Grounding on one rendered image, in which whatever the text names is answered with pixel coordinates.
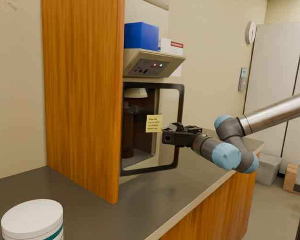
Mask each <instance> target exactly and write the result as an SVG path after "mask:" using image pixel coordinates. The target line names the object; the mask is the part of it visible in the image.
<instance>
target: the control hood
mask: <svg viewBox="0 0 300 240"><path fill-rule="evenodd" d="M140 59H147V60H158V61H165V62H170V63H169V64H168V65H167V67H166V68H165V69H164V70H163V71H162V72H161V73H160V74H159V75H158V76H146V75H128V74H129V72H130V71H131V70H132V69H133V67H134V66H135V65H136V64H137V62H138V61H139V60H140ZM185 59H186V56H181V55H175V54H170V53H164V52H158V51H153V50H145V49H123V75H122V76H128V77H161V78H168V77H169V76H170V75H171V74H172V73H173V72H174V71H175V70H176V69H177V68H178V67H179V66H180V65H181V64H182V63H183V62H184V60H185Z"/></svg>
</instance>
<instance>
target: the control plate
mask: <svg viewBox="0 0 300 240"><path fill-rule="evenodd" d="M169 63H170V62H165V61H158V60H147V59H140V60H139V61H138V62H137V64H136V65H135V66H134V67H133V69H132V70H131V71H130V72H129V74H128V75H146V76H158V75H159V74H160V73H161V72H162V71H163V70H164V69H165V68H166V67H167V65H168V64H169ZM154 64H156V65H155V66H154ZM161 64H162V65H161ZM160 65H161V66H160ZM146 69H149V70H148V71H147V72H146V73H143V72H144V71H145V70H146ZM135 70H136V71H135ZM140 70H142V72H139V71H140ZM150 70H151V72H150ZM153 71H155V72H153ZM157 71H158V73H157Z"/></svg>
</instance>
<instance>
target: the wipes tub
mask: <svg viewBox="0 0 300 240"><path fill-rule="evenodd" d="M1 229H2V240H63V208H62V206H61V205H60V204H59V203H58V202H56V201H54V200H47V199H39V200H30V201H27V202H24V203H21V204H19V205H17V206H15V207H13V208H11V209H10V210H9V211H7V212H6V213H5V214H4V216H3V217H2V219H1Z"/></svg>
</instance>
